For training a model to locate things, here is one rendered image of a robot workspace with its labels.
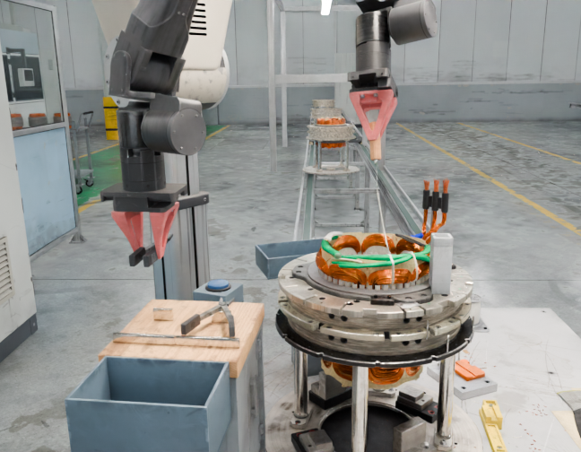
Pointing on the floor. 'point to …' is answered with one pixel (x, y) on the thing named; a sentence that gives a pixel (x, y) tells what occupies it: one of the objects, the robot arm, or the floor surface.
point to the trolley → (78, 154)
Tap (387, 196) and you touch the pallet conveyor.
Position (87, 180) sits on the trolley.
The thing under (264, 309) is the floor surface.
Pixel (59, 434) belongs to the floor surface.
